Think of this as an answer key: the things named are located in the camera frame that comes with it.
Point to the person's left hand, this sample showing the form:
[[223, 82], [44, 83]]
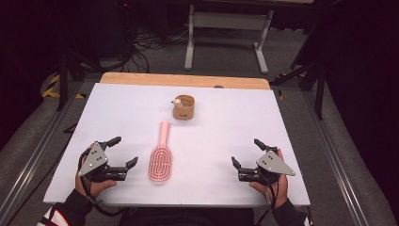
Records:
[[94, 187]]

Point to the tan holder with bear figure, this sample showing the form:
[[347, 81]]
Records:
[[185, 113]]

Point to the yellow black hazard tape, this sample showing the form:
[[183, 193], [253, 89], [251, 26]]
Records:
[[280, 94], [51, 89]]

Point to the person's right hand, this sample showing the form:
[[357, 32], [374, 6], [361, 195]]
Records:
[[277, 190]]

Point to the grey metal desk frame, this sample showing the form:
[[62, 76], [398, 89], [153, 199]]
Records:
[[226, 20]]

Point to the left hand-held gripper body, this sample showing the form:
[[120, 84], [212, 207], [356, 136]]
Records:
[[94, 158]]

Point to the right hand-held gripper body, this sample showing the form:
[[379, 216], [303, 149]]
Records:
[[273, 164]]

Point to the person's dark clothing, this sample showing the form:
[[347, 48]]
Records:
[[188, 217]]

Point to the wooden table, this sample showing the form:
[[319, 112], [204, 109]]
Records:
[[156, 80]]

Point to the pink hairbrush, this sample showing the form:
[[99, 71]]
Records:
[[160, 163]]

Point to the black metal stand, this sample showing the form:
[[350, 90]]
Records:
[[319, 91], [64, 78]]

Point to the aluminium floor rail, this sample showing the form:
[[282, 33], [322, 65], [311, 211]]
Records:
[[31, 157], [338, 163]]

